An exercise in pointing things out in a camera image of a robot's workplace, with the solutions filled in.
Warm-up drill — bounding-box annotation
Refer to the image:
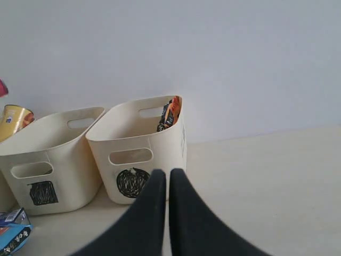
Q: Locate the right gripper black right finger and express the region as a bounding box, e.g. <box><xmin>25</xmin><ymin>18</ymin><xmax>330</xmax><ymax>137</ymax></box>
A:
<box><xmin>169</xmin><ymin>169</ymin><xmax>268</xmax><ymax>255</ymax></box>

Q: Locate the left cream bin triangle mark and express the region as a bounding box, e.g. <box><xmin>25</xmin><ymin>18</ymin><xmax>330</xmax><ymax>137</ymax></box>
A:
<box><xmin>0</xmin><ymin>173</ymin><xmax>17</xmax><ymax>212</ymax></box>

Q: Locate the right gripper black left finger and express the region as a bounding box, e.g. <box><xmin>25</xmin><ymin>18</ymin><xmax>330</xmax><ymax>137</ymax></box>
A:
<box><xmin>73</xmin><ymin>170</ymin><xmax>166</xmax><ymax>255</ymax></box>

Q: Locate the middle cream bin square mark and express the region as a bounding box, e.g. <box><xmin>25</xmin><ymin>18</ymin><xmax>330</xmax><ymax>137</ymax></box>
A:
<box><xmin>1</xmin><ymin>107</ymin><xmax>105</xmax><ymax>215</ymax></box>

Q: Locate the blue noodle bag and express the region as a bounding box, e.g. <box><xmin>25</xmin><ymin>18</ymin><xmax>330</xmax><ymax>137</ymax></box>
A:
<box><xmin>1</xmin><ymin>223</ymin><xmax>32</xmax><ymax>256</ymax></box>

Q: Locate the orange black noodle bag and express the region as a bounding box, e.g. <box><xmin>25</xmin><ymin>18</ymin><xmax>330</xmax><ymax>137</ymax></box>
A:
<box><xmin>157</xmin><ymin>96</ymin><xmax>182</xmax><ymax>132</ymax></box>

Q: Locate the yellow Lays chips can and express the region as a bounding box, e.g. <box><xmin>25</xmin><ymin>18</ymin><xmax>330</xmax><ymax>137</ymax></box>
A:
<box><xmin>1</xmin><ymin>105</ymin><xmax>35</xmax><ymax>142</ymax></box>

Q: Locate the right cream bin circle mark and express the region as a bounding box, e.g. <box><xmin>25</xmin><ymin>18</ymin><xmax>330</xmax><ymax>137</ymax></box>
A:
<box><xmin>86</xmin><ymin>95</ymin><xmax>187</xmax><ymax>204</ymax></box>

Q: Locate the pink Lays chips can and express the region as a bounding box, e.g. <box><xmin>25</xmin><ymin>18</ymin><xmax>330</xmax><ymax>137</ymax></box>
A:
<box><xmin>0</xmin><ymin>79</ymin><xmax>9</xmax><ymax>98</ymax></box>

